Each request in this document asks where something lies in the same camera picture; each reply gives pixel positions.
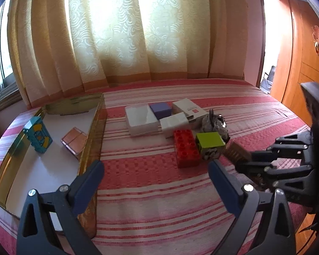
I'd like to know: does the grey decorated ornament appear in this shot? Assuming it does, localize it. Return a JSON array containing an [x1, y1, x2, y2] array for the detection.
[[201, 109, 230, 141]]

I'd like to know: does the dark chair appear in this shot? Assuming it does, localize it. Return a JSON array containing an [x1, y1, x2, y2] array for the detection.
[[261, 66, 277, 95]]

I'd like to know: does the gold metal tray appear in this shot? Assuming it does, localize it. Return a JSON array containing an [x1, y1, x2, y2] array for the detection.
[[0, 92, 108, 238]]

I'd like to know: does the purple box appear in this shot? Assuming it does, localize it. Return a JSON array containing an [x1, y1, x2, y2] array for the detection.
[[150, 102, 172, 119]]

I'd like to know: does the red building block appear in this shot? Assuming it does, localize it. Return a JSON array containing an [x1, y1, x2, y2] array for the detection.
[[174, 129, 202, 168]]

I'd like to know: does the brown ridged wooden piece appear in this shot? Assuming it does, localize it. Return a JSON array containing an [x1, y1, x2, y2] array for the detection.
[[223, 141, 252, 165]]

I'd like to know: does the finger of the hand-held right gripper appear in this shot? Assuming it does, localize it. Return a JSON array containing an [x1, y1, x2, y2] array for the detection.
[[235, 151, 318, 210], [267, 132, 313, 165]]

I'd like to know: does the cream patterned curtain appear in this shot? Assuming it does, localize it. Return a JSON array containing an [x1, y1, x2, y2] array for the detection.
[[7, 0, 246, 108]]

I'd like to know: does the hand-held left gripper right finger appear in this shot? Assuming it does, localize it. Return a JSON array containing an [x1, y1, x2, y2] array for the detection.
[[208, 159, 297, 255]]

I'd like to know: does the window frame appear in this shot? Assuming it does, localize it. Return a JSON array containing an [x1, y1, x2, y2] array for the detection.
[[0, 0, 18, 97]]

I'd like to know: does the white charger plug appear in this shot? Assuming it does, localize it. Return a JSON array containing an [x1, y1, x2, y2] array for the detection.
[[159, 112, 196, 139]]

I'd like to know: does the pink striped bedspread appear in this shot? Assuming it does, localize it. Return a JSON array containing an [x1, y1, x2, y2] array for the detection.
[[0, 78, 317, 255]]

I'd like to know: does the blue patterned toy block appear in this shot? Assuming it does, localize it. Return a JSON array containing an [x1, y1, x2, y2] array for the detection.
[[23, 116, 53, 154]]

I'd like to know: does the green cube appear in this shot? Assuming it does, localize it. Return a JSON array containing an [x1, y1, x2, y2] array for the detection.
[[195, 132, 226, 161]]

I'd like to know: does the large white box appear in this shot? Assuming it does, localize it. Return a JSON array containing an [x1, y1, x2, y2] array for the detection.
[[125, 104, 162, 138]]

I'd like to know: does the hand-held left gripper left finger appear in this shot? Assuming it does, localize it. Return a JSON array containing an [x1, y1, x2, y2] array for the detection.
[[16, 160, 105, 255]]

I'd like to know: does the white box with red label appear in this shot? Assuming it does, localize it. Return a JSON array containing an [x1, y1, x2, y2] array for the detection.
[[172, 98, 207, 124]]

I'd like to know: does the orange wooden wardrobe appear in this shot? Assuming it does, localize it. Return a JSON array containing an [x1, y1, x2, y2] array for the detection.
[[271, 0, 319, 128]]

